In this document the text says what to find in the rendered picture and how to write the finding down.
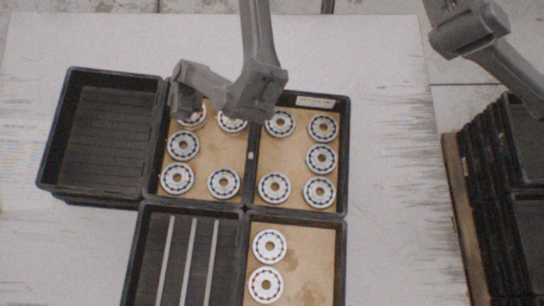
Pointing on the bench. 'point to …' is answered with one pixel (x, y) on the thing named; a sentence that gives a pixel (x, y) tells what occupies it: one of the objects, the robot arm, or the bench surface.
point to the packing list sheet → (22, 164)
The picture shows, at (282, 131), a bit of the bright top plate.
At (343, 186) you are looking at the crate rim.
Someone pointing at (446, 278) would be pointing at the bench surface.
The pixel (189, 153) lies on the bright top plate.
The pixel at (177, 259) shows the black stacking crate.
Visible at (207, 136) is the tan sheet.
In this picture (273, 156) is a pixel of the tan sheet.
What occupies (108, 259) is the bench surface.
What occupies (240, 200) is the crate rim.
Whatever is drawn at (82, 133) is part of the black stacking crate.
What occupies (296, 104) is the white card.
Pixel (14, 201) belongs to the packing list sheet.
